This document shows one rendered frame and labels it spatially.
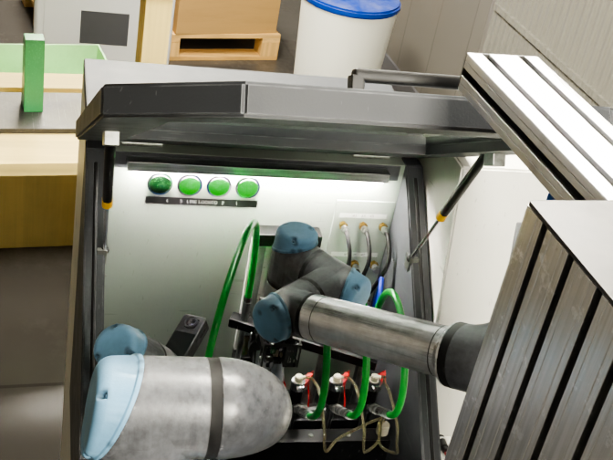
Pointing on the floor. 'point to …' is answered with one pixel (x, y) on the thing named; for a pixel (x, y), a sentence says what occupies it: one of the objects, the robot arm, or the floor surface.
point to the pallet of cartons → (223, 27)
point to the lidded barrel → (343, 36)
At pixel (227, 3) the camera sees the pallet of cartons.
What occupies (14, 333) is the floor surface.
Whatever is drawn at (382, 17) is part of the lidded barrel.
